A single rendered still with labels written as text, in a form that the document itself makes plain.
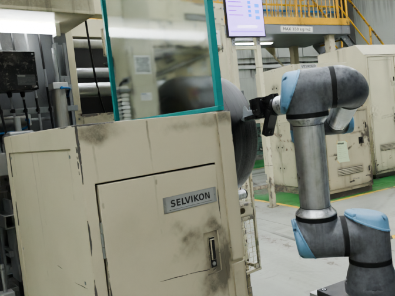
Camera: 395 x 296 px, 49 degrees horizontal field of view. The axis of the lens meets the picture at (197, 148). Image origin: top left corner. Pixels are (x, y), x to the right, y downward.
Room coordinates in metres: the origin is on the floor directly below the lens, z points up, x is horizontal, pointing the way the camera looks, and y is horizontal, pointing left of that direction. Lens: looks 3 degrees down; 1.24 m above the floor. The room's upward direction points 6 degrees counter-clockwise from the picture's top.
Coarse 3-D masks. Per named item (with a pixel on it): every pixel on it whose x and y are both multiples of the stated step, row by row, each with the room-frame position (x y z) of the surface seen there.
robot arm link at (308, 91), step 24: (288, 72) 1.20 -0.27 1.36; (312, 72) 1.17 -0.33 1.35; (288, 96) 1.17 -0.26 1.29; (312, 96) 1.16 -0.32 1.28; (336, 96) 1.15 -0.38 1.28; (288, 120) 1.21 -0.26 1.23; (312, 120) 1.17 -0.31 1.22; (312, 144) 1.18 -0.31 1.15; (312, 168) 1.19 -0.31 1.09; (312, 192) 1.20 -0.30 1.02; (312, 216) 1.19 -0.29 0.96; (336, 216) 1.21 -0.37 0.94; (312, 240) 1.19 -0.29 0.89; (336, 240) 1.18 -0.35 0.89
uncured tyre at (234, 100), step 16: (224, 80) 1.97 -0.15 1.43; (224, 96) 1.86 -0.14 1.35; (240, 96) 1.91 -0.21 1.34; (240, 112) 1.85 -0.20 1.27; (240, 128) 1.83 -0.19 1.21; (256, 128) 1.90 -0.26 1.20; (240, 144) 1.82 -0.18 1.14; (256, 144) 1.89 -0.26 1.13; (240, 160) 1.84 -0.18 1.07; (240, 176) 1.90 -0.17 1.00
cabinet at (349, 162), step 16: (368, 128) 6.43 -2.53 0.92; (336, 144) 6.12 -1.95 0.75; (352, 144) 6.26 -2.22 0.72; (368, 144) 6.41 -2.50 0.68; (336, 160) 6.11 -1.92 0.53; (352, 160) 6.25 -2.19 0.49; (368, 160) 6.39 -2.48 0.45; (336, 176) 6.09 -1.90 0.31; (352, 176) 6.23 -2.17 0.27; (368, 176) 6.38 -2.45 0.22; (336, 192) 6.09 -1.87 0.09; (352, 192) 6.25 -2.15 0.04
